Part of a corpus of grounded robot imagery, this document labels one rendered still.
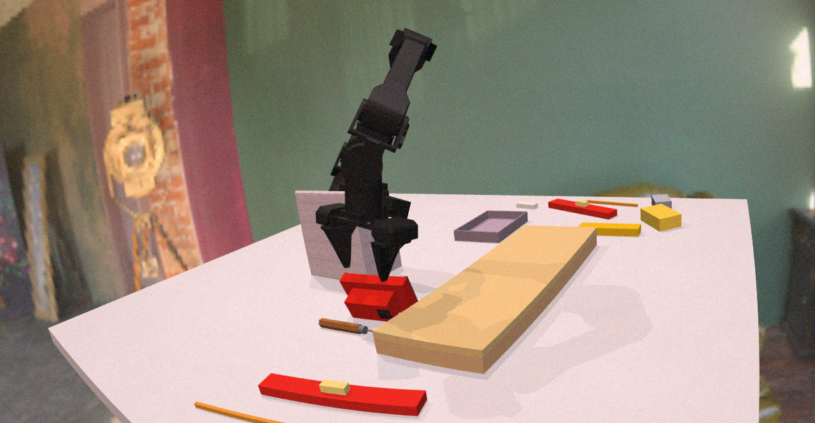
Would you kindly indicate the awl with brown wooden handle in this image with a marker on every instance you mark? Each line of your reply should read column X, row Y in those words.
column 343, row 326

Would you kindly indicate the tan wooden floor panel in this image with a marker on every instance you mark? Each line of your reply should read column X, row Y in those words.
column 469, row 322

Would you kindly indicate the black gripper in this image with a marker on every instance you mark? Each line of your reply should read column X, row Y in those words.
column 363, row 206

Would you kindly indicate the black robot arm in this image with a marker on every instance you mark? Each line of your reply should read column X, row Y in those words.
column 381, row 117

